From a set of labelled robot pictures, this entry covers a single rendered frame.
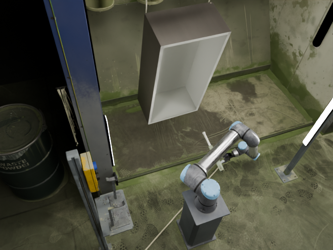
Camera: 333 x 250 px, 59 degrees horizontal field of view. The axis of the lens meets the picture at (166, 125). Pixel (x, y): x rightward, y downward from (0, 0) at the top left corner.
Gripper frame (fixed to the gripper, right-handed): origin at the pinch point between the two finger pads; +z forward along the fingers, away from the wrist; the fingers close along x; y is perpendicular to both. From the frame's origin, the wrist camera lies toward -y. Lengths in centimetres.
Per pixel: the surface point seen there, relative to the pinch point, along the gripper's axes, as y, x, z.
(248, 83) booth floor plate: 85, 103, -91
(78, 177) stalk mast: -174, -14, 71
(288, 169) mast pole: 34, -36, -67
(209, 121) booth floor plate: 40, 60, -15
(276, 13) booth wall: 41, 157, -165
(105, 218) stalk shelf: -114, -27, 90
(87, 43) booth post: -201, 43, 30
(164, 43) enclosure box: -143, 62, -7
